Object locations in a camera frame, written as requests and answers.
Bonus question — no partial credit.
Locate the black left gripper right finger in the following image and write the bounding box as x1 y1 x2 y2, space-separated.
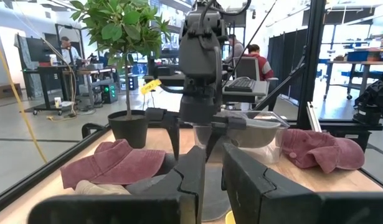
221 142 320 224

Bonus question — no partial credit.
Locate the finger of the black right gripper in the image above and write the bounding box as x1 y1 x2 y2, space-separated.
164 120 182 161
206 124 225 162

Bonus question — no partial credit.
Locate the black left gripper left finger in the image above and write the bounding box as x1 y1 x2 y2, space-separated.
125 145 207 224

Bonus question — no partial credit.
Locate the grey cap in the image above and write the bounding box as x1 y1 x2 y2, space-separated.
194 119 282 149

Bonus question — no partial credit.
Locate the maroon cap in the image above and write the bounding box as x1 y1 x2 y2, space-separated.
281 128 366 174
60 138 167 190

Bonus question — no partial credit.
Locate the beige cap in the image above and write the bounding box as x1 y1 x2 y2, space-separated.
73 179 131 197

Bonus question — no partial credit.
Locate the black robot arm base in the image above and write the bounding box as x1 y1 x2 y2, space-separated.
352 61 383 126

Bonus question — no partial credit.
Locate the yellow plastic bin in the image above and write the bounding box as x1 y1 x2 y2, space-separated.
224 210 237 224

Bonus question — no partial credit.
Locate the clear plastic bin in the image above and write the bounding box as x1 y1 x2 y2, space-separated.
192 110 290 165

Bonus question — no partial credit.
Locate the green potted plant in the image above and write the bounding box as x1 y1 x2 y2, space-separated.
69 0 173 150

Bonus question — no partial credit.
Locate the black keyboard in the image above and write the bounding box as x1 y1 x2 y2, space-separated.
224 77 258 93

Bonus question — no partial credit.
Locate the yellow tag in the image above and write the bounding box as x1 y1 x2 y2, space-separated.
140 78 163 95

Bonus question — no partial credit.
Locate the grey office chair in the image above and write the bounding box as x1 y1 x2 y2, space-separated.
232 56 261 82

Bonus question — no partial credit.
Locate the person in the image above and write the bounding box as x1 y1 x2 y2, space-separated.
246 44 275 82
60 35 82 65
224 34 245 63

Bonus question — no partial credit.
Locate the black computer tower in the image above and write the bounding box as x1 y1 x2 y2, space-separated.
100 83 119 105

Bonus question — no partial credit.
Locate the dark divider curtain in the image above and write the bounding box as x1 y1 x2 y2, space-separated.
267 29 309 107

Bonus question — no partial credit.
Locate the black desk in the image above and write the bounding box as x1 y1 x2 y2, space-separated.
22 64 71 116

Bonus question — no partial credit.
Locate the grey workbench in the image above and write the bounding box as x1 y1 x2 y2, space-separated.
323 60 383 101

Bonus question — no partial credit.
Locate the blue storage bin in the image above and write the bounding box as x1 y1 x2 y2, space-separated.
346 50 370 62

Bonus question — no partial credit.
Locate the cardboard box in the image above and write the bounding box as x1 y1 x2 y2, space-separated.
0 82 23 101

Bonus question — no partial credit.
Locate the yellow cable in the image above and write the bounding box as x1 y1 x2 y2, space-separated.
0 32 49 164

